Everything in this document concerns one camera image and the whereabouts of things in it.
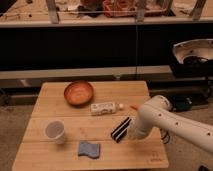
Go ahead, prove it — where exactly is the white tube bottle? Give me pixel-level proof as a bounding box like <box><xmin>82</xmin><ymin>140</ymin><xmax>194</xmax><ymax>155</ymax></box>
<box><xmin>90</xmin><ymin>102</ymin><xmax>124</xmax><ymax>116</ymax></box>

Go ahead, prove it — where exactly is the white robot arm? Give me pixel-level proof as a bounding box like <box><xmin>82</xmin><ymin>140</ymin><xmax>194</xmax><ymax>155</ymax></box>
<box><xmin>127</xmin><ymin>95</ymin><xmax>213</xmax><ymax>154</ymax></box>

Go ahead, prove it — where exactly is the orange crate in background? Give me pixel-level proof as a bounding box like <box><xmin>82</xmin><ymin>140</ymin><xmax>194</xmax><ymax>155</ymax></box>
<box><xmin>102</xmin><ymin>0</ymin><xmax>135</xmax><ymax>17</ymax></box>

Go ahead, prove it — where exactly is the black cable by table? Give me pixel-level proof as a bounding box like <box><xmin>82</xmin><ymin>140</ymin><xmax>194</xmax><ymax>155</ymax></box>
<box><xmin>161</xmin><ymin>129</ymin><xmax>171</xmax><ymax>145</ymax></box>

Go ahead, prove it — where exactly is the orange wooden bowl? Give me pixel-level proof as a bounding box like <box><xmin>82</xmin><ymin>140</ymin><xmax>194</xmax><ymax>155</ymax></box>
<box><xmin>64</xmin><ymin>80</ymin><xmax>94</xmax><ymax>106</ymax></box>

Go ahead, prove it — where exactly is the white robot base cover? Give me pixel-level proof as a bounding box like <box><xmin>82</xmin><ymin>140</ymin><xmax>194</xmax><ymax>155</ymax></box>
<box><xmin>172</xmin><ymin>38</ymin><xmax>213</xmax><ymax>64</ymax></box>

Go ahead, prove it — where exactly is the blue sponge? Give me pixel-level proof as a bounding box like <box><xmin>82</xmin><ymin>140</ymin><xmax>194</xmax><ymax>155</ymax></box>
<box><xmin>78</xmin><ymin>141</ymin><xmax>100</xmax><ymax>159</ymax></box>

